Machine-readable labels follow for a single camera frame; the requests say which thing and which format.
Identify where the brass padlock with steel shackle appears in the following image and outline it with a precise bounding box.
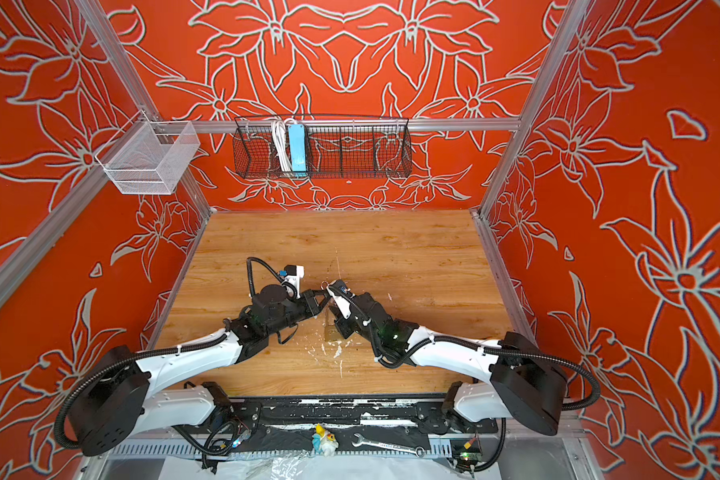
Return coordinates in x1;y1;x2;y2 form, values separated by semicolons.
323;324;344;342

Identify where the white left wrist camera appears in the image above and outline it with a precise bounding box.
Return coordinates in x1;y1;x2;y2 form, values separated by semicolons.
280;264;305;299

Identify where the black wire basket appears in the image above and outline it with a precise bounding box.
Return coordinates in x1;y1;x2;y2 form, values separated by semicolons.
231;115;413;180

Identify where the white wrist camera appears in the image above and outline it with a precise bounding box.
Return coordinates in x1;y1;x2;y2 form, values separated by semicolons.
326;280;351;319
280;264;305;299

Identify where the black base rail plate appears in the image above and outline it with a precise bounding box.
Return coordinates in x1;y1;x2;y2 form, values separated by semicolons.
181;393;499;435

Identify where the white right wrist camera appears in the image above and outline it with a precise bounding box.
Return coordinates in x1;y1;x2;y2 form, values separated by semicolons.
326;280;351;319

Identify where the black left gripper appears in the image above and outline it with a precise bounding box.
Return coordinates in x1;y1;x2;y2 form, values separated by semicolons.
267;288;332;338

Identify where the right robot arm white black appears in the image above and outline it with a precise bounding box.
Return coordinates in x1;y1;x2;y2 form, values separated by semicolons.
328;286;602;436

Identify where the small toy figure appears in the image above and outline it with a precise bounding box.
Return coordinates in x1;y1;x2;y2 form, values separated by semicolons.
312;424;339;456

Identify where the silver wrench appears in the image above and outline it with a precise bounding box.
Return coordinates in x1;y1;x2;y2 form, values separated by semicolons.
352;433;426;458

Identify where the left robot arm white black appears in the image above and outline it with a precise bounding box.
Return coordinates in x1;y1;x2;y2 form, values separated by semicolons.
52;265;339;457

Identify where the clear plastic bin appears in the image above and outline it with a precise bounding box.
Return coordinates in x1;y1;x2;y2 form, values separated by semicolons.
96;121;200;195

